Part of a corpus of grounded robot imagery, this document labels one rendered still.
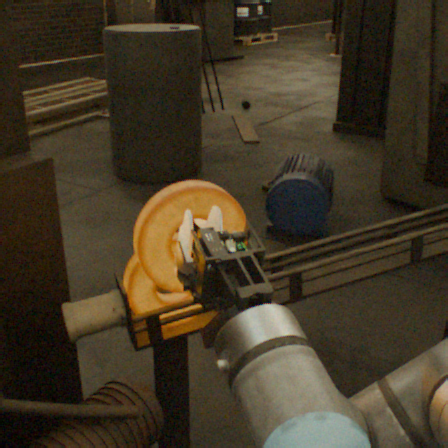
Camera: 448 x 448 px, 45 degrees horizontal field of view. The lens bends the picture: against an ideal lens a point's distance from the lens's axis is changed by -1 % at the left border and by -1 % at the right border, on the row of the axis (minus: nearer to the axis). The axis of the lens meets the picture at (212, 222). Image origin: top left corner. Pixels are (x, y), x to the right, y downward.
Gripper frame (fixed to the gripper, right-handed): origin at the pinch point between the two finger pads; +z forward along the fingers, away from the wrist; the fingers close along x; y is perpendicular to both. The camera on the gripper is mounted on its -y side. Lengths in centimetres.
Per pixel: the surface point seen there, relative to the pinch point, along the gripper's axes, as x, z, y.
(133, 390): 8.2, -2.1, -31.9
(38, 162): 17.5, 26.6, -5.1
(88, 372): 9, 54, -103
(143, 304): 5.5, 3.2, -17.5
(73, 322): 16.3, 2.4, -17.6
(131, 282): 7.1, 4.3, -13.4
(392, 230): -44.0, 8.5, -16.5
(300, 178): -96, 118, -87
